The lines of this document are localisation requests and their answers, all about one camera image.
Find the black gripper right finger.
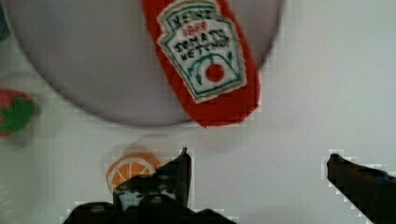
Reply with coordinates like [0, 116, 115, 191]
[326, 154, 396, 224]

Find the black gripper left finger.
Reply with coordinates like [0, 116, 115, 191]
[64, 148, 236, 224]

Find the red felt ketchup bottle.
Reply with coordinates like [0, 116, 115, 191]
[141, 0, 261, 127]

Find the grey round plate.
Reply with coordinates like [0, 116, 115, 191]
[1, 0, 285, 127]

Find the felt orange slice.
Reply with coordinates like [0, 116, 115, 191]
[106, 152, 161, 192]

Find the felt strawberry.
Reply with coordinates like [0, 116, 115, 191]
[0, 89, 35, 136]

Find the blue cup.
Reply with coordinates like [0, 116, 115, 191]
[0, 7, 9, 40]

